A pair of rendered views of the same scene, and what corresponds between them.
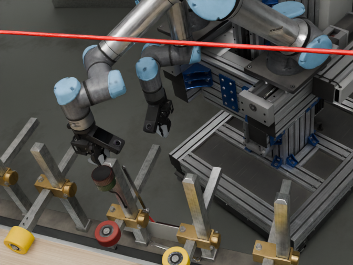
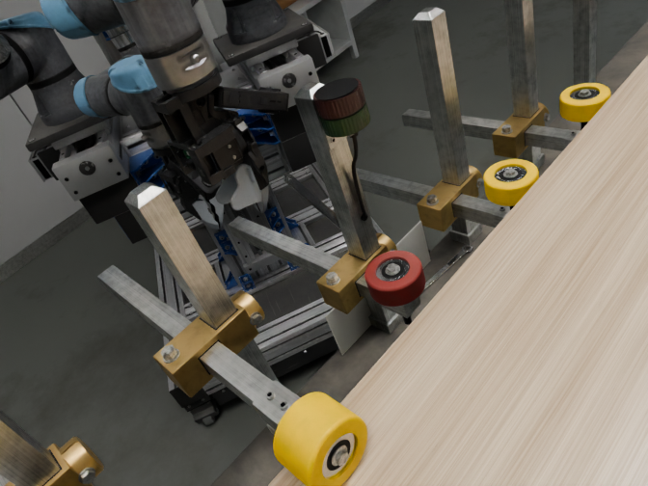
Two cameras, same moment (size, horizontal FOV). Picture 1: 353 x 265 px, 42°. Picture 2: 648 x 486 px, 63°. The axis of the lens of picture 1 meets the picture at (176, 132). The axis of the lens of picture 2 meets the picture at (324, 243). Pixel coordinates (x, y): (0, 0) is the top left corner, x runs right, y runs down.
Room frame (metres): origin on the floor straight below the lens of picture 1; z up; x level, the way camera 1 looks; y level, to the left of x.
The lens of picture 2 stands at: (0.68, 0.81, 1.40)
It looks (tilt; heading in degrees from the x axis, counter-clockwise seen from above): 37 degrees down; 297
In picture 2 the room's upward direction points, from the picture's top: 21 degrees counter-clockwise
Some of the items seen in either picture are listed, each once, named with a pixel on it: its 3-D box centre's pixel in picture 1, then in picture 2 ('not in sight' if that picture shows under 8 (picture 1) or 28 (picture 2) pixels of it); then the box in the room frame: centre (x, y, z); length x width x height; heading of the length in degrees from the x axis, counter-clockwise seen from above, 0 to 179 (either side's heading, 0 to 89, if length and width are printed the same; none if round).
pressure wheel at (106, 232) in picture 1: (111, 239); (400, 295); (0.86, 0.30, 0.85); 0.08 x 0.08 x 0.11
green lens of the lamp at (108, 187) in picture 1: (105, 181); (344, 116); (0.88, 0.24, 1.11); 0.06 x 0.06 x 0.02
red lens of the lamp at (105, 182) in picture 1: (102, 175); (338, 97); (0.88, 0.24, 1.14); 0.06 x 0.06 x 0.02
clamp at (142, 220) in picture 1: (127, 217); (361, 271); (0.93, 0.23, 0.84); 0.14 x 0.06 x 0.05; 60
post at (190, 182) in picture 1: (201, 223); (451, 148); (0.80, 0.00, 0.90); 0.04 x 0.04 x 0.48; 60
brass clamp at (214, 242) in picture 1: (198, 237); (451, 196); (0.81, 0.02, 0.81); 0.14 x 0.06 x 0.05; 60
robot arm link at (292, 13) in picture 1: (287, 23); not in sight; (1.27, -0.45, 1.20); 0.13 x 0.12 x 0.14; 8
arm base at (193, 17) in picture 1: (190, 11); (62, 91); (1.69, -0.19, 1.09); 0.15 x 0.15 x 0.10
